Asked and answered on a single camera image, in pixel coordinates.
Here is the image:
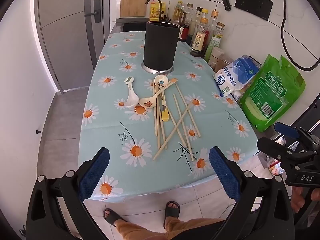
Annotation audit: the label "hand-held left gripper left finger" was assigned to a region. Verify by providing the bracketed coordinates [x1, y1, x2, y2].
[25, 147, 110, 240]

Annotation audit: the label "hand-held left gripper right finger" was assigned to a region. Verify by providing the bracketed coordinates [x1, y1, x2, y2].
[209, 146, 295, 240]

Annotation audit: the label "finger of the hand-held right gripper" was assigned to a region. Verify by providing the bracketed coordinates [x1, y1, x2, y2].
[274, 122, 313, 151]
[257, 136, 301, 166]

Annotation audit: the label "pile of wooden chopsticks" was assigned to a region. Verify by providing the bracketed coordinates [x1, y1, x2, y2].
[152, 79, 202, 161]

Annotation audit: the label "white spoon with bear print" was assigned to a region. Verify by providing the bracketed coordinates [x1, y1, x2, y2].
[139, 78, 178, 109]

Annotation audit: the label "black cylindrical utensil holder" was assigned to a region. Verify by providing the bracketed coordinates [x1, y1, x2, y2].
[141, 21, 180, 75]

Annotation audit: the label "person's right hand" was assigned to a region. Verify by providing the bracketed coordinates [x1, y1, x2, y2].
[291, 186, 311, 213]

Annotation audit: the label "colourful snack packet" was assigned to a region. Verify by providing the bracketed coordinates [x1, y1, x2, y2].
[269, 161, 285, 177]

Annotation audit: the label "green sugar bag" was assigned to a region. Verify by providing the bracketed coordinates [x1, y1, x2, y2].
[239, 54, 307, 133]

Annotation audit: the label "black slipper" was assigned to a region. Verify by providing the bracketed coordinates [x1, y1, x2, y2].
[164, 201, 181, 230]
[103, 208, 128, 227]

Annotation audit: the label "daisy print tablecloth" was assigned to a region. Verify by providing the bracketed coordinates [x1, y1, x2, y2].
[78, 31, 260, 203]

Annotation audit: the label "white and blue salt bag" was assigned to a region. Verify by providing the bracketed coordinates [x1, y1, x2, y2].
[213, 55, 260, 98]

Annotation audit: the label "orange trousers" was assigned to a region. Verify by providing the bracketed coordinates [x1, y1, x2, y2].
[115, 215, 225, 240]

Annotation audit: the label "white spoon with green print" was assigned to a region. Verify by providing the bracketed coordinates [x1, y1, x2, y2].
[124, 76, 140, 108]

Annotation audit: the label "brown spice jar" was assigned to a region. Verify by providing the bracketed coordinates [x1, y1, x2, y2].
[215, 54, 234, 74]

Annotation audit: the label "green label bottle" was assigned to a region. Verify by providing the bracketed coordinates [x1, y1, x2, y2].
[203, 22, 225, 62]

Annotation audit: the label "orange capped soy sauce bottle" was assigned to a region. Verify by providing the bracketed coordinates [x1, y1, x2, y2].
[189, 17, 210, 57]

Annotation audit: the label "tall clear gold capped bottle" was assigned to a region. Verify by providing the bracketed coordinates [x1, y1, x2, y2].
[207, 9, 220, 43]

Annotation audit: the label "black capped sauce bottle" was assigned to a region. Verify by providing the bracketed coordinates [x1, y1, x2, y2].
[192, 7, 203, 30]

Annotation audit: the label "dark bottle with red label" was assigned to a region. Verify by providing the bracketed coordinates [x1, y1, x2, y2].
[178, 3, 195, 42]

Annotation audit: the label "grey door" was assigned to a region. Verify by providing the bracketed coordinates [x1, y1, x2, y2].
[35, 0, 110, 94]

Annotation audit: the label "dark kitchen sink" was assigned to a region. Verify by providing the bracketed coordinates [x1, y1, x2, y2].
[116, 17, 150, 33]

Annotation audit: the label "yellow oil bottle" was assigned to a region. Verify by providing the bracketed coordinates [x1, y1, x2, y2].
[172, 0, 186, 27]

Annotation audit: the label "yellow dish soap bottle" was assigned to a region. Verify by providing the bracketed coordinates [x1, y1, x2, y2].
[149, 2, 167, 22]

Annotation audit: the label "black faucet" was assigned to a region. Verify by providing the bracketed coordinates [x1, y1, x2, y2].
[145, 0, 167, 22]

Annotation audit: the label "wooden cutting board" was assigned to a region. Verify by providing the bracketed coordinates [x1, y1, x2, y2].
[120, 0, 148, 18]

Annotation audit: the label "black cable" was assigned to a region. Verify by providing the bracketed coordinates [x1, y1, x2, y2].
[280, 0, 320, 71]

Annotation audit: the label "white spoon with yellow handle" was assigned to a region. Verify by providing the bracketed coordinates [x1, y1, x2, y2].
[154, 75, 170, 122]

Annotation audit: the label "black wall panel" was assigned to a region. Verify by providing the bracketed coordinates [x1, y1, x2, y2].
[234, 0, 273, 21]

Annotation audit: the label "black door handle lock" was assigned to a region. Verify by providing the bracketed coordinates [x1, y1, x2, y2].
[84, 0, 101, 23]

